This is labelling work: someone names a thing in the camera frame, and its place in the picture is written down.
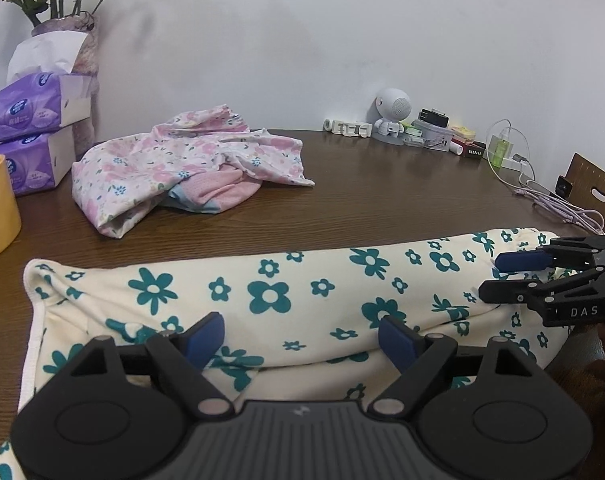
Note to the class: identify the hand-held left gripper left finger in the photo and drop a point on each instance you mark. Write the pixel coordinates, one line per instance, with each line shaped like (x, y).
(205, 337)

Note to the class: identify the sealed purple tissue pack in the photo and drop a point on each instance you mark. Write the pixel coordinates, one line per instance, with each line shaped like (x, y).
(27, 165)

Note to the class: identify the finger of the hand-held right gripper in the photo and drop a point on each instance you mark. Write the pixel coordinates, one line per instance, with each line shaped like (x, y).
(520, 261)
(505, 291)

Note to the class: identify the brown cardboard panel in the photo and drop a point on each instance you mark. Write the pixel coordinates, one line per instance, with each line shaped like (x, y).
(587, 175)

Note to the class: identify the pink floral garment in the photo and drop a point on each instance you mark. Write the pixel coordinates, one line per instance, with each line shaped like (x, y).
(147, 170)

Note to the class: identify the small black square item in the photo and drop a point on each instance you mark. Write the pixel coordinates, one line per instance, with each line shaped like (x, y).
(562, 187)

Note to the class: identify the black charger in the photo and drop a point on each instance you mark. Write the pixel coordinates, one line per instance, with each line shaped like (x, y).
(433, 117)

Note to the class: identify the white tube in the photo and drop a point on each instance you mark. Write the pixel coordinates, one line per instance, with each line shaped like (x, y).
(455, 147)

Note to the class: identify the open purple tissue pack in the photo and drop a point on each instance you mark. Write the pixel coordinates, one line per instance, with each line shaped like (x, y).
(22, 110)

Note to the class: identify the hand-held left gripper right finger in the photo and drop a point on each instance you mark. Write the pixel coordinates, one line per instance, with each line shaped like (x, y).
(400, 342)

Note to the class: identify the cream green-flowered garment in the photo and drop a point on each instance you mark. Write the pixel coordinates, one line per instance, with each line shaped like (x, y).
(307, 285)

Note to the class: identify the red black box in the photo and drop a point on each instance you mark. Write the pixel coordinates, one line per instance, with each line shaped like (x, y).
(473, 151)

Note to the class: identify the white robot-shaped speaker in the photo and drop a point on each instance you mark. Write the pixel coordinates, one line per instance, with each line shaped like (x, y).
(395, 105)

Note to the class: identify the white power strip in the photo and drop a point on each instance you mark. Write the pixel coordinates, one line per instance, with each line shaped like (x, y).
(513, 166)

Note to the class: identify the pale yellow small box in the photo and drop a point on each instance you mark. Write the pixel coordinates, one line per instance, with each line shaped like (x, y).
(462, 132)

